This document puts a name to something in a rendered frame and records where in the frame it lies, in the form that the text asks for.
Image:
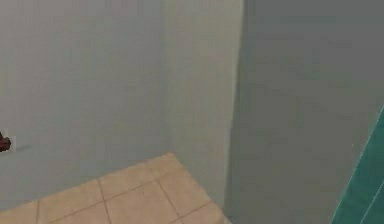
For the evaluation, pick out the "teal panelled door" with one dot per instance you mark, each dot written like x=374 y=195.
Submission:
x=366 y=186

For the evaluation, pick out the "dark brown round object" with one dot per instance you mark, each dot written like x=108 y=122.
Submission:
x=4 y=143

